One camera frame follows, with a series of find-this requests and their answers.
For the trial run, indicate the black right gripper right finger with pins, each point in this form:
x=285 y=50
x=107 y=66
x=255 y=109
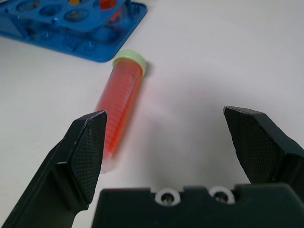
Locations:
x=261 y=152

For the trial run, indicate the blue tube rack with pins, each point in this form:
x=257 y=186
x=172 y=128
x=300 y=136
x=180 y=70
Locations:
x=78 y=28

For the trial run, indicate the orange tube with green cap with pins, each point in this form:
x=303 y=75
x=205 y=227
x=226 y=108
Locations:
x=123 y=104

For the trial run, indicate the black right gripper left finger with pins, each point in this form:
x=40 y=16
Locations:
x=71 y=166

